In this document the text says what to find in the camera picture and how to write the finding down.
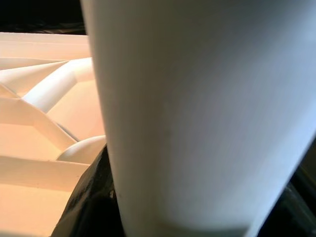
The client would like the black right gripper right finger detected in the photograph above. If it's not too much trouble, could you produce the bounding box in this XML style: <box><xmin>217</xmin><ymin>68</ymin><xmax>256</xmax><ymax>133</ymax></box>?
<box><xmin>254</xmin><ymin>187</ymin><xmax>316</xmax><ymax>237</ymax></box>

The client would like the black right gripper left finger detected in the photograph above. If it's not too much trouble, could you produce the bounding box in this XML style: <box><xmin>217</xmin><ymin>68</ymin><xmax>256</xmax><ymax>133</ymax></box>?
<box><xmin>50</xmin><ymin>143</ymin><xmax>124</xmax><ymax>237</ymax></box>

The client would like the white plastic table top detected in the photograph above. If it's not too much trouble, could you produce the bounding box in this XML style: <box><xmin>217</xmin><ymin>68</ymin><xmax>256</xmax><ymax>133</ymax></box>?
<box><xmin>0</xmin><ymin>32</ymin><xmax>107</xmax><ymax>237</ymax></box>

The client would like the white plastic table leg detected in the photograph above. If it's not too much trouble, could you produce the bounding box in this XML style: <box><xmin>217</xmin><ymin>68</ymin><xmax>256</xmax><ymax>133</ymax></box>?
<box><xmin>80</xmin><ymin>0</ymin><xmax>316</xmax><ymax>237</ymax></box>

